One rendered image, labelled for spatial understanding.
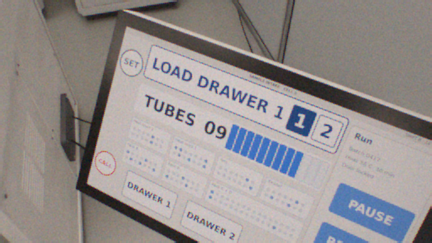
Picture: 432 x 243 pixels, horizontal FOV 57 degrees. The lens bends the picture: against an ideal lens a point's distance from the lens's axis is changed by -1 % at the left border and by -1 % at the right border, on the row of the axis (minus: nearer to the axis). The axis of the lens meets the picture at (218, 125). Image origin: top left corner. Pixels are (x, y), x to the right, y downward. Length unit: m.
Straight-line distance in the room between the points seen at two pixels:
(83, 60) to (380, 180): 2.03
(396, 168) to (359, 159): 0.04
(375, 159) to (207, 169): 0.23
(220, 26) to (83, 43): 0.82
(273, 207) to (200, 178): 0.12
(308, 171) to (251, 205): 0.10
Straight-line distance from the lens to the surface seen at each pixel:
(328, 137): 0.54
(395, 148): 0.54
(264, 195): 0.58
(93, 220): 1.79
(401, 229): 0.57
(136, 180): 0.65
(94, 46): 2.46
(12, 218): 1.04
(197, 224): 0.63
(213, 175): 0.59
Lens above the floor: 1.57
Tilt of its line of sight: 53 degrees down
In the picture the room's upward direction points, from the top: 1 degrees clockwise
